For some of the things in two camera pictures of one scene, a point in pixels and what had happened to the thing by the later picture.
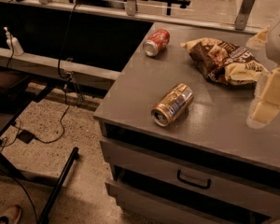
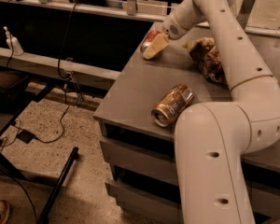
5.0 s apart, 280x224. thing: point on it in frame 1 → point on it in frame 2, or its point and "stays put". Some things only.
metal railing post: (131, 0) stays put
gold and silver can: (172, 105) stays put
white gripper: (279, 39) → (170, 28)
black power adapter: (25, 136) stays put
